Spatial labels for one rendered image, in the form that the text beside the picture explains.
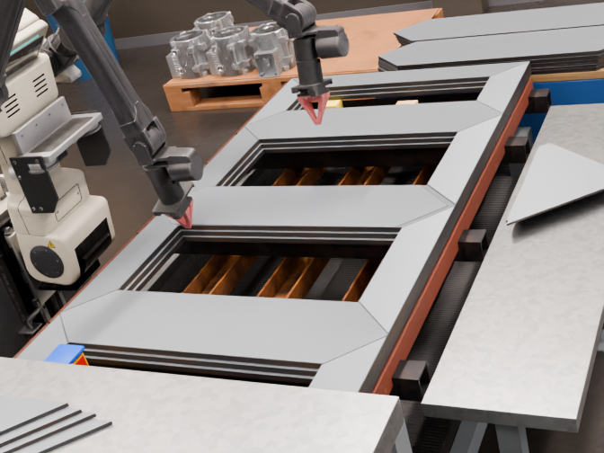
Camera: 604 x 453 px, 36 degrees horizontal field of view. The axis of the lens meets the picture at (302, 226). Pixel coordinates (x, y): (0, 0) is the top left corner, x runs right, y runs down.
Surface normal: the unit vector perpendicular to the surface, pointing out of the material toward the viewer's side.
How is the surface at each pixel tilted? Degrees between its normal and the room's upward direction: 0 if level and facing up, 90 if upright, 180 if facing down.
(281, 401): 0
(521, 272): 0
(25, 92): 98
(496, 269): 0
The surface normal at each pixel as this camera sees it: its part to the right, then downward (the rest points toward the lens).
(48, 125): 0.91, -0.01
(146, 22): -0.35, 0.53
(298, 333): -0.23, -0.85
